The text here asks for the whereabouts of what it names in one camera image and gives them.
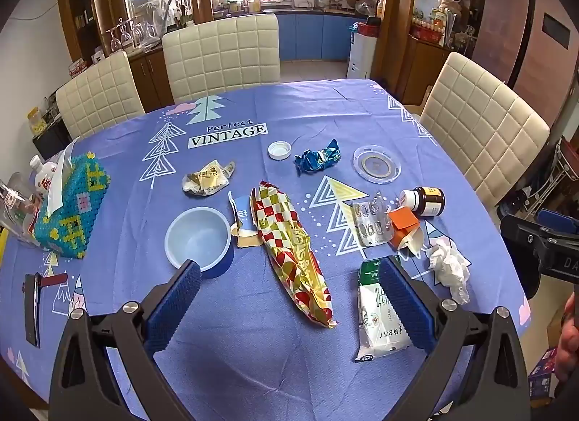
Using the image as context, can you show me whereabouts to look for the cream quilted leather chair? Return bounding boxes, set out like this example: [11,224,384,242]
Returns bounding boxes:
[55,50,145,139]
[161,14,281,105]
[409,51,550,207]

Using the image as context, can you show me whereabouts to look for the person's right hand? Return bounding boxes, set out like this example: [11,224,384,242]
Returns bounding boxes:
[555,288,579,381]

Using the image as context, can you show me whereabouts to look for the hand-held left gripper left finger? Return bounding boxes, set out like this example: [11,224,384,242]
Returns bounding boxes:
[49,259,203,421]

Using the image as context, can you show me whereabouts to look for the beaded blue tissue box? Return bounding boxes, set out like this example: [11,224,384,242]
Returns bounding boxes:
[34,153,111,260]

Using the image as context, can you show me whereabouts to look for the clear plastic container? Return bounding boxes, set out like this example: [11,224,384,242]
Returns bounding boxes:
[0,172,43,247]

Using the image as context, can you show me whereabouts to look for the black flat rectangular object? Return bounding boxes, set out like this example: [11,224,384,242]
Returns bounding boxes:
[22,273,46,349]

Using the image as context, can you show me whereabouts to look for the torn blue white carton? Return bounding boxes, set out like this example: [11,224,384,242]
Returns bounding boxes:
[227,190,263,249]

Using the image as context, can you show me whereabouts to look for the wooden glass display cabinet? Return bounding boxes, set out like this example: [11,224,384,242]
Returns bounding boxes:
[56,0,200,107]

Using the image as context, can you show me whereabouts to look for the blue foil wrapper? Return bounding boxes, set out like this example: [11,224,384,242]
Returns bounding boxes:
[294,138,341,175]

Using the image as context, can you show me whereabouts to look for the brown medicine bottle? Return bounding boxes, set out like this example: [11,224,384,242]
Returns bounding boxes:
[399,186,446,217]

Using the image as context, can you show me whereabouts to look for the clear round plastic lid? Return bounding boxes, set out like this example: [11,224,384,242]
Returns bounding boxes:
[353,144,402,184]

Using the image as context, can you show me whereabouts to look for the white red-label plastic bottle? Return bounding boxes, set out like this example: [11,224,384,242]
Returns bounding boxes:
[29,154,62,198]

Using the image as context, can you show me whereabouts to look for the wooden shelf cabinet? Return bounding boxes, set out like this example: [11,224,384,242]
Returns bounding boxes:
[384,0,480,105]

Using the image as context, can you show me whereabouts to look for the yellow wrapper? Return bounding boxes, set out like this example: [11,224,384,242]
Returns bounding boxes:
[182,160,237,198]

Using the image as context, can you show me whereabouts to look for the orange paper box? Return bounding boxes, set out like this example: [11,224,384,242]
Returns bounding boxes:
[386,206,426,259]

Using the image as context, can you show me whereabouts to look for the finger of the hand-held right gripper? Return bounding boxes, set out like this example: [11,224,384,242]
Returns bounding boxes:
[536,208,579,241]
[500,214,550,261]

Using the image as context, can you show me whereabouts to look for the blue paper cup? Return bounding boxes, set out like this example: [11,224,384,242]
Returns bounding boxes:
[164,207,234,273]

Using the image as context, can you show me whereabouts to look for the purple cardboard box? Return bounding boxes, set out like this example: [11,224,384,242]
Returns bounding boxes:
[528,346,562,399]

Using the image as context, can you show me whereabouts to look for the blue kitchen counter cabinets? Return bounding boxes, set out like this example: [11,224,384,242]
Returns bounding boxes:
[276,9,369,62]

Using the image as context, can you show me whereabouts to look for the copper refrigerator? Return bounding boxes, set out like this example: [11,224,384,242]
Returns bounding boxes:
[470,0,579,123]

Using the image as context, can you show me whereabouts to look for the red gold checkered wrapper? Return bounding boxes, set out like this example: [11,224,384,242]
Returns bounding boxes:
[251,180,339,329]

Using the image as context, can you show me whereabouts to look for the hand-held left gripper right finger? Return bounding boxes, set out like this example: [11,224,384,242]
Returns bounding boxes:
[377,256,531,421]

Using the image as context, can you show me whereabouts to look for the silver blister pack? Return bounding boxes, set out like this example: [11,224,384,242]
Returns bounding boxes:
[352,192,394,247]

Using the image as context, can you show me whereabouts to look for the green white food packet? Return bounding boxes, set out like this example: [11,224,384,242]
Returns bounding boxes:
[354,256,414,363]

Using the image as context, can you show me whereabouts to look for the white tissue sheet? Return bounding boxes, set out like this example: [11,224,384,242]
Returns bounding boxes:
[45,136,82,216]

